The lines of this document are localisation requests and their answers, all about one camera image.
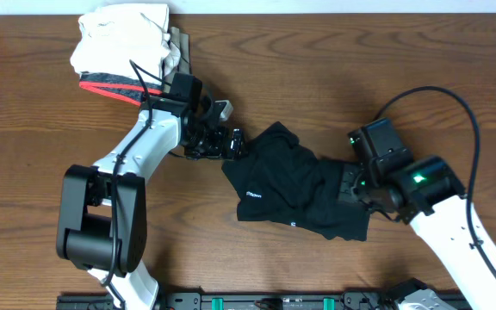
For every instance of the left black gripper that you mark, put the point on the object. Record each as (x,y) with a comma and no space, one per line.
(216,150)

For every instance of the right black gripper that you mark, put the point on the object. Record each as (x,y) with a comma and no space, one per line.
(349,173)

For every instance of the black t-shirt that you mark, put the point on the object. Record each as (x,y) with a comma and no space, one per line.
(284,182)

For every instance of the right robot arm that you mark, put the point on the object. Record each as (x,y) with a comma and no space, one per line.
(427,196)

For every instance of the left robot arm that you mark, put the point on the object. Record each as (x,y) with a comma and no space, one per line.
(102,226)

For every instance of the olive grey folded garment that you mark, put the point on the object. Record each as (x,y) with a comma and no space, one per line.
(181,51)

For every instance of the grey red-trimmed folded garment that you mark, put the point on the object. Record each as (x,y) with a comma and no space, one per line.
(113,86)

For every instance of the white folded garment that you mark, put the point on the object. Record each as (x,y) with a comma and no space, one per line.
(113,36)

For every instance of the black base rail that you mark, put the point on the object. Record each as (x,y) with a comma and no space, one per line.
(196,301)

